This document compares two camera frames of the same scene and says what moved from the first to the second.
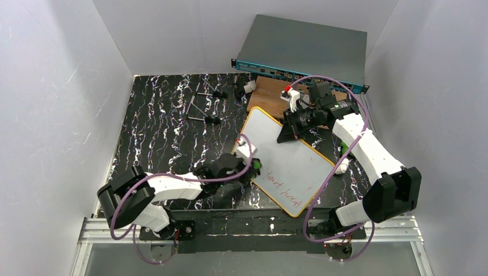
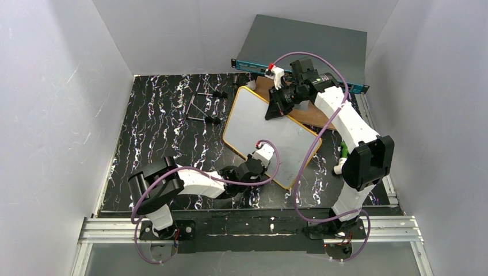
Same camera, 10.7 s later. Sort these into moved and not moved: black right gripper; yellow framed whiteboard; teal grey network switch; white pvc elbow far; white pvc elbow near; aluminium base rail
Moved: black right gripper; yellow framed whiteboard
Not moved: aluminium base rail; teal grey network switch; white pvc elbow far; white pvc elbow near
